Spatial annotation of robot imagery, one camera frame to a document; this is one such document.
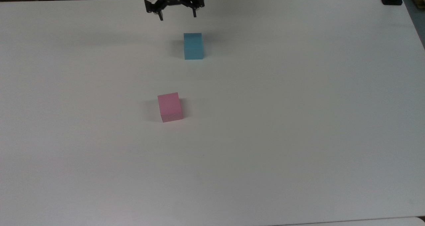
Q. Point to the blue cube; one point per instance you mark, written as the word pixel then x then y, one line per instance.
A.
pixel 193 46

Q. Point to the pink cube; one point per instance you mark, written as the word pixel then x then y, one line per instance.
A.
pixel 170 107

